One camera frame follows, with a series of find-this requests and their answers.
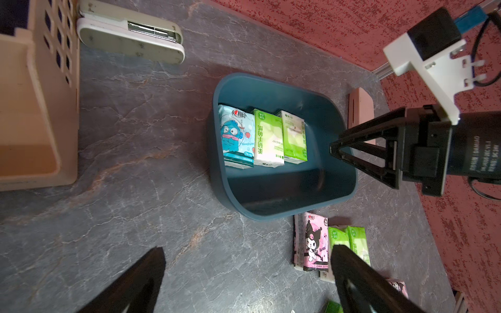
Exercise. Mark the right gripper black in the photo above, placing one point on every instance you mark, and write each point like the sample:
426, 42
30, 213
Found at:
426, 147

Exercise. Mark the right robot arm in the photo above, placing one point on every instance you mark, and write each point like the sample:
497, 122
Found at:
474, 150

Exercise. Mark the pink tissue pack top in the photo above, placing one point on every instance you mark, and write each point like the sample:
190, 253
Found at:
311, 244

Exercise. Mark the green tissue pack top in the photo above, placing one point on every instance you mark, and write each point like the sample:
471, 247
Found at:
269, 150

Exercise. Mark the teal storage box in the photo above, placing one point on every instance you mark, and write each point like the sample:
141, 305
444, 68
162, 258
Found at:
265, 193

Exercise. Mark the blue tissue pack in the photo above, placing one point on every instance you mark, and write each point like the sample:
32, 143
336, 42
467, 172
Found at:
237, 131

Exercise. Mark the pink case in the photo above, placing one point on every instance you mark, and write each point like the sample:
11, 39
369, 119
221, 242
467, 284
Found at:
360, 107

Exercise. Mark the white stapler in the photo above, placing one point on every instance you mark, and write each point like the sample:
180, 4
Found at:
114, 29

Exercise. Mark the pink tissue pack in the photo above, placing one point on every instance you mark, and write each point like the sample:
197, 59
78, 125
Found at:
399, 285
311, 244

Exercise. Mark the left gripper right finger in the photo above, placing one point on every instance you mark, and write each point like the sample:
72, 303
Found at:
362, 289

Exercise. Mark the green tissue pack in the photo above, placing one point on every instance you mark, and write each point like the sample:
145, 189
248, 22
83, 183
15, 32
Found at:
269, 150
333, 307
337, 236
294, 138
358, 242

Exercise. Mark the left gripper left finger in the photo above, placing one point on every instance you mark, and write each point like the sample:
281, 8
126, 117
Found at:
136, 290

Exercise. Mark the pink tissue pack right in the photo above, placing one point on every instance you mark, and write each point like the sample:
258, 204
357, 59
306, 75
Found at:
399, 285

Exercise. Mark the beige file organizer rack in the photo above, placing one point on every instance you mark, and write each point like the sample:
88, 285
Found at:
40, 81

